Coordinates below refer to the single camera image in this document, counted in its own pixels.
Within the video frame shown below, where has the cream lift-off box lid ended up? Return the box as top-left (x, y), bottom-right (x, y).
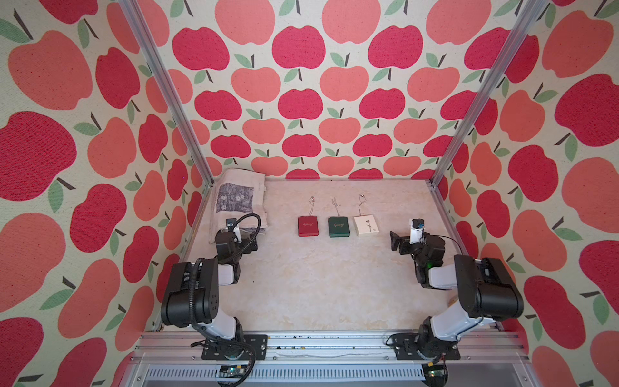
top-left (354, 214), bottom-right (380, 236)

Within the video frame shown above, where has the red jewelry box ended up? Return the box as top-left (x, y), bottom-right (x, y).
top-left (298, 215), bottom-right (319, 237)

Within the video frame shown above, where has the green jewelry box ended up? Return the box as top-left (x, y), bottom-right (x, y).
top-left (328, 216), bottom-right (351, 238)

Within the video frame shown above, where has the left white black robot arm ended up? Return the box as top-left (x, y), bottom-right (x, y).
top-left (161, 232), bottom-right (257, 346)

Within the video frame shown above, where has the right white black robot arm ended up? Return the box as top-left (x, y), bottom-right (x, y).
top-left (390, 229), bottom-right (524, 357)

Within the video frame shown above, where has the folded beige patterned cloth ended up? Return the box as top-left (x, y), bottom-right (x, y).
top-left (209, 169), bottom-right (269, 244)

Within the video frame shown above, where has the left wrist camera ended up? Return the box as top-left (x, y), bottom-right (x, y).
top-left (227, 218), bottom-right (242, 243)

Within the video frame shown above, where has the black corrugated cable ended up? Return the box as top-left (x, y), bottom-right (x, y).
top-left (188, 213), bottom-right (263, 387)

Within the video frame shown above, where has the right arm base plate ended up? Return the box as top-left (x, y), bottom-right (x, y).
top-left (385, 333), bottom-right (461, 361)

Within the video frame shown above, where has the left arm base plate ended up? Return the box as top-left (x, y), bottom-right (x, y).
top-left (201, 335), bottom-right (269, 361)

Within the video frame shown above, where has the left aluminium frame post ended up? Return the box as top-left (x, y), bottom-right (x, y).
top-left (119, 0), bottom-right (214, 187)

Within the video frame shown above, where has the aluminium frame post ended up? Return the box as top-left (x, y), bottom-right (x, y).
top-left (119, 0), bottom-right (214, 187)
top-left (429, 0), bottom-right (549, 191)

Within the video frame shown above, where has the right aluminium frame post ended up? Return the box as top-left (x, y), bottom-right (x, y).
top-left (429, 0), bottom-right (549, 191)

